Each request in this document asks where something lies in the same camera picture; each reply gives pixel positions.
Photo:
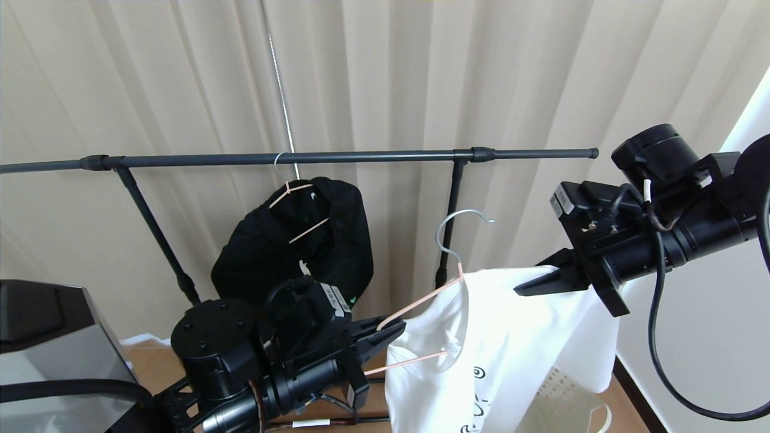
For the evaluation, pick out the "pink clothes hanger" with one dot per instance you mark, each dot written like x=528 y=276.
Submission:
x=438 y=237
x=310 y=228

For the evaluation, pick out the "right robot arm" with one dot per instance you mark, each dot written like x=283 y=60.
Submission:
x=662 y=150

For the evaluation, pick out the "white garment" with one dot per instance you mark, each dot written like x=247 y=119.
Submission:
x=511 y=361

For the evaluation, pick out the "white laundry basket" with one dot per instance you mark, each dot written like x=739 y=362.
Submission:
x=571 y=403

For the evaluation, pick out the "black shorts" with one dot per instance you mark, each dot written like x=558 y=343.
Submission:
x=258 y=258

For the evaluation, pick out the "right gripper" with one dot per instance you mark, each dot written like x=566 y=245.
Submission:
x=649 y=252

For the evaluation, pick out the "beige curtain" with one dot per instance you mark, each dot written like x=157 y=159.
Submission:
x=180 y=72

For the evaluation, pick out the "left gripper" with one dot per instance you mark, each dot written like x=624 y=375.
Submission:
x=301 y=385

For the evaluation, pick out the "black clothes rack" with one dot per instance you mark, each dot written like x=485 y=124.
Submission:
x=240 y=159

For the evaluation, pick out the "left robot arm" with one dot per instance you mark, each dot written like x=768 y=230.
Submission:
x=48 y=361

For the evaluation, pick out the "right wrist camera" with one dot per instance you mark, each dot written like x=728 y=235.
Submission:
x=592 y=201

